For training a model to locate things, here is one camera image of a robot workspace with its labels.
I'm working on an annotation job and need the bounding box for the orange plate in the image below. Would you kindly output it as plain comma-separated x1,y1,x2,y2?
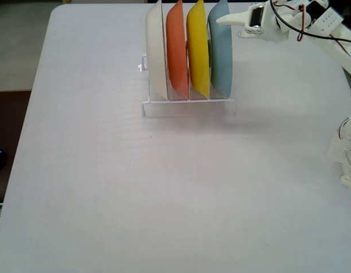
166,0,190,101

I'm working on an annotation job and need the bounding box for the white wire plate rack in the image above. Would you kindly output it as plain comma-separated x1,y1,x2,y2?
138,53,238,117

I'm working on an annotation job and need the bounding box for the blue plate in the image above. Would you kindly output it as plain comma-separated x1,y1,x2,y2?
206,0,233,99

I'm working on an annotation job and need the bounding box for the yellow plate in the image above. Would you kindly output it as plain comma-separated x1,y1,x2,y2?
186,0,210,100

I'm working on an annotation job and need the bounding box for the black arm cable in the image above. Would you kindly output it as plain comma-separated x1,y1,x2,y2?
269,0,351,45

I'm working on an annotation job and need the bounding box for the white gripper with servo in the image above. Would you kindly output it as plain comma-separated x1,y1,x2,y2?
216,2,290,43

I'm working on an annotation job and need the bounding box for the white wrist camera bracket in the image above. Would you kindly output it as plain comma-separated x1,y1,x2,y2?
311,7,344,34

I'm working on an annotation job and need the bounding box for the white plate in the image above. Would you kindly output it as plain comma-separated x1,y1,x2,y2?
145,0,169,101

